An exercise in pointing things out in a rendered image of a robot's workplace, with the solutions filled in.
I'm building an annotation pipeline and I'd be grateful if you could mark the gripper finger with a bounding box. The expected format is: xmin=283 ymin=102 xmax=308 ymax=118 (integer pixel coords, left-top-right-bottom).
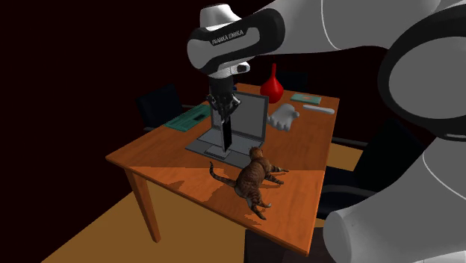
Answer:
xmin=206 ymin=93 xmax=233 ymax=153
xmin=226 ymin=92 xmax=242 ymax=119

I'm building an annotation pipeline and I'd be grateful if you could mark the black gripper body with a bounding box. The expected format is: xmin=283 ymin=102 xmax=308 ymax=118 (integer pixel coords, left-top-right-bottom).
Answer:
xmin=208 ymin=75 xmax=235 ymax=105

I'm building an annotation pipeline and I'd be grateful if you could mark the grey open laptop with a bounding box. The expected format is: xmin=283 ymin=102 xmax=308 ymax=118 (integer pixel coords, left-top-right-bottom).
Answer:
xmin=184 ymin=90 xmax=270 ymax=170

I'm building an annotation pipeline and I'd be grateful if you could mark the red long-necked vase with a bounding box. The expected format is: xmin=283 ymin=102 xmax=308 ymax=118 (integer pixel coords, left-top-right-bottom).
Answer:
xmin=259 ymin=63 xmax=285 ymax=105

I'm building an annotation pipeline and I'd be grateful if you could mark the large teal book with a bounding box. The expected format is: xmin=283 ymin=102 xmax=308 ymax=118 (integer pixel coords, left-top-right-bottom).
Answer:
xmin=164 ymin=104 xmax=212 ymax=133

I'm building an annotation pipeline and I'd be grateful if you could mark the brown tabby cat figure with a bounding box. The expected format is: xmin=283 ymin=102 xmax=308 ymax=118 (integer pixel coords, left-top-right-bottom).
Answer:
xmin=208 ymin=146 xmax=291 ymax=222

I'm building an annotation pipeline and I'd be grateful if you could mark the white glove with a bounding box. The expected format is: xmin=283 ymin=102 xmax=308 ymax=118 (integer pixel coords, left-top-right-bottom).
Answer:
xmin=267 ymin=102 xmax=301 ymax=132

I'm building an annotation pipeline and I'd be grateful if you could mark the dark blue chair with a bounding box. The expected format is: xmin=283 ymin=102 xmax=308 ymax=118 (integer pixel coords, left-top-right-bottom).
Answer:
xmin=136 ymin=83 xmax=202 ymax=134

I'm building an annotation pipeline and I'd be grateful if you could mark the orange wooden table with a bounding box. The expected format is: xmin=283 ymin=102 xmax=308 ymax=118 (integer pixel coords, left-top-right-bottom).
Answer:
xmin=105 ymin=82 xmax=341 ymax=256

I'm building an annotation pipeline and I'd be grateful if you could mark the small teal book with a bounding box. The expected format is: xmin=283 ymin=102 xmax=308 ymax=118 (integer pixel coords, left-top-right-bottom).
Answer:
xmin=290 ymin=93 xmax=323 ymax=106

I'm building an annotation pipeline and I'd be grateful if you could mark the grey remote control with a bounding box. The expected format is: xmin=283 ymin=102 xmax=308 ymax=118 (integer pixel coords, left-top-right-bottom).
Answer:
xmin=302 ymin=104 xmax=335 ymax=115

